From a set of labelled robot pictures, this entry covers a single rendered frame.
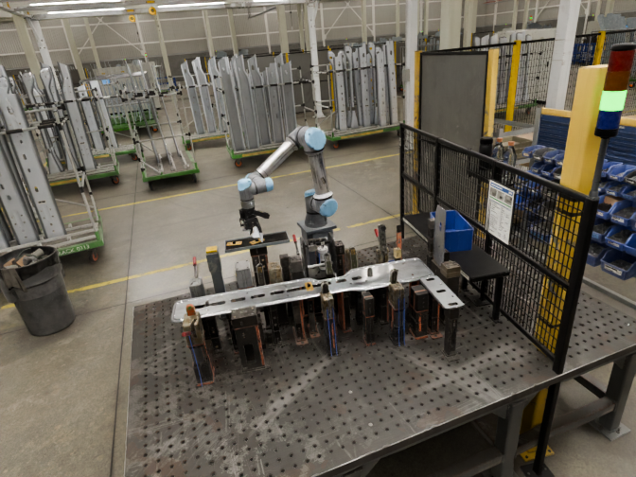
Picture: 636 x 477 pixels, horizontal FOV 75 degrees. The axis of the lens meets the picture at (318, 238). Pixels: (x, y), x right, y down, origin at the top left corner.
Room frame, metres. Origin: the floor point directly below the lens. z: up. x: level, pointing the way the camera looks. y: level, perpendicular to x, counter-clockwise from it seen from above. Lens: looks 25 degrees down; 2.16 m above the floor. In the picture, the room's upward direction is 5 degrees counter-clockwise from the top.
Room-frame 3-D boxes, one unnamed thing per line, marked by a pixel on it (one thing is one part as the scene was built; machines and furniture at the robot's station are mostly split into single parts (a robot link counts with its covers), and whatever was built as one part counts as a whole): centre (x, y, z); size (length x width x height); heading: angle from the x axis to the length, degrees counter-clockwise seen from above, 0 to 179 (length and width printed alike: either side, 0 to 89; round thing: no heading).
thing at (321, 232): (2.52, 0.00, 0.90); 0.21 x 0.21 x 0.40; 18
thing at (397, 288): (1.77, -0.37, 0.87); 0.12 x 0.09 x 0.35; 10
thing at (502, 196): (1.98, -0.95, 1.30); 0.23 x 0.02 x 0.31; 10
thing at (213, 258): (2.16, 0.61, 0.92); 0.08 x 0.08 x 0.44; 10
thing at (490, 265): (2.25, -0.78, 1.01); 0.90 x 0.22 x 0.03; 10
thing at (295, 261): (2.10, 0.14, 0.89); 0.13 x 0.11 x 0.38; 10
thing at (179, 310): (1.90, 0.09, 1.00); 1.38 x 0.22 x 0.02; 100
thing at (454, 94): (4.38, -1.47, 1.00); 1.34 x 0.14 x 2.00; 18
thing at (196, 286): (1.97, 0.68, 0.88); 0.11 x 0.10 x 0.36; 10
